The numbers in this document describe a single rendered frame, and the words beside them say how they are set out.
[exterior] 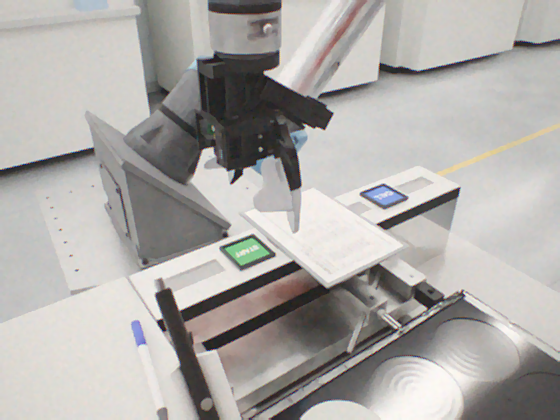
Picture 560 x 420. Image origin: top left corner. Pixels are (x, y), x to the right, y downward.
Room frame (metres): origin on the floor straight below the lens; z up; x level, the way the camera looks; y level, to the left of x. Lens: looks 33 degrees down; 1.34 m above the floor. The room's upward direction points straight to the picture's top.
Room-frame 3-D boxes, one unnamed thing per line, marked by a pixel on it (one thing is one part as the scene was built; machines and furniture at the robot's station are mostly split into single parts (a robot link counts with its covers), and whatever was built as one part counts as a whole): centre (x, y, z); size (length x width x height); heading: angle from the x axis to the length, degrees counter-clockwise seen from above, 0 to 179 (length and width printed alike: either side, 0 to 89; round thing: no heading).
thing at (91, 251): (0.85, 0.25, 0.75); 0.45 x 0.44 x 0.13; 32
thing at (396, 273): (0.54, -0.18, 0.89); 0.08 x 0.03 x 0.03; 35
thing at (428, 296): (0.49, -0.21, 0.90); 0.04 x 0.02 x 0.03; 35
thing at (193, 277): (0.58, -0.06, 0.89); 0.55 x 0.09 x 0.14; 125
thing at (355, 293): (0.49, -0.11, 0.89); 0.08 x 0.03 x 0.03; 35
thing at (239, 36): (0.51, 0.03, 1.24); 0.08 x 0.08 x 0.05
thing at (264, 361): (0.45, -0.05, 0.87); 0.36 x 0.08 x 0.03; 125
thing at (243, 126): (0.51, 0.04, 1.16); 0.09 x 0.08 x 0.12; 125
